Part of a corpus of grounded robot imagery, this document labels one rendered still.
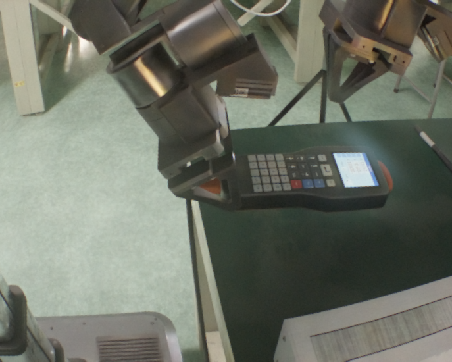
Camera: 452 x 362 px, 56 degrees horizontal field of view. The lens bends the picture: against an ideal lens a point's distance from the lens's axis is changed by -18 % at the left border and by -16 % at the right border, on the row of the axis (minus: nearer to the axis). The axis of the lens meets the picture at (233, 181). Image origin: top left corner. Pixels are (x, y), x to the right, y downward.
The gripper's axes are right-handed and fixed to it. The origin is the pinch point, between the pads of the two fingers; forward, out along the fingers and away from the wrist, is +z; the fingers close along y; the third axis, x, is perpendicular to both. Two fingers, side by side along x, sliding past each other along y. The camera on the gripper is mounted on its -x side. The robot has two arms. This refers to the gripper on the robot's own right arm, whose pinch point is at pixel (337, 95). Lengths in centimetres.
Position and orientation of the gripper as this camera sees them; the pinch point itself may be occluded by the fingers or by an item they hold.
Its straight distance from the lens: 49.8
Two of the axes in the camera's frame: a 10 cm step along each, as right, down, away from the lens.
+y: -1.0, -6.8, 7.3
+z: -2.9, 7.2, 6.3
